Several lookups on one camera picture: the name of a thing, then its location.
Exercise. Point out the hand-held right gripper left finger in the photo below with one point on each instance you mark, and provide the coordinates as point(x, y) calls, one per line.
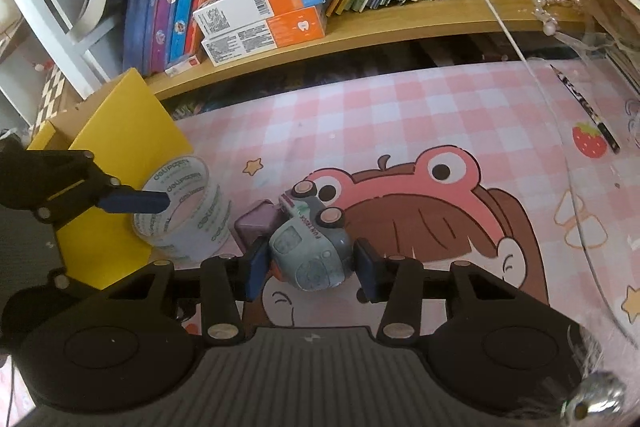
point(255, 271)

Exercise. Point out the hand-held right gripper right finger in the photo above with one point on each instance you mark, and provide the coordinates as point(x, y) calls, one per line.
point(365, 276)

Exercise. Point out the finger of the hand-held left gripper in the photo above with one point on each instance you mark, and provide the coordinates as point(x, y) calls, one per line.
point(135, 202)
point(45, 302)

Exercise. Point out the grey blue toy car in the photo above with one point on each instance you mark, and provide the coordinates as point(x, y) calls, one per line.
point(305, 247)

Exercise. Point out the clear tape roll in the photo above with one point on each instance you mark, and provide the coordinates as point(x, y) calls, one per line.
point(200, 217)

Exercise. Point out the cardboard box with yellow rim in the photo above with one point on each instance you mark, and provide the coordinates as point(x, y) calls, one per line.
point(125, 122)

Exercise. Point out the purple block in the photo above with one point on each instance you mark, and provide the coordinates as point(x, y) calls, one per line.
point(257, 222)

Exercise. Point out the brown and cream chessboard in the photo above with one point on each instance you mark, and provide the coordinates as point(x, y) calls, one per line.
point(52, 94)

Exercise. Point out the small white and red box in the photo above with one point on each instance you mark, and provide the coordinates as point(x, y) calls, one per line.
point(184, 66)

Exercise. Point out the pink checkered printed mat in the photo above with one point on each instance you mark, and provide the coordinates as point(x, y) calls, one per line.
point(400, 132)

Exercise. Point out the wooden bookshelf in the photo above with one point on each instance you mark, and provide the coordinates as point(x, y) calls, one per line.
point(400, 27)

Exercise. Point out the silver bell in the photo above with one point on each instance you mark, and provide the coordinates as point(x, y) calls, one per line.
point(595, 399)

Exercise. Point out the black patterned pencil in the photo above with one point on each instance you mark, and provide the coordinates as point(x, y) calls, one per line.
point(585, 107)

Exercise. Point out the white shelf post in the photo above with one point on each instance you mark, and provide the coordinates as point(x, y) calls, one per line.
point(65, 42)

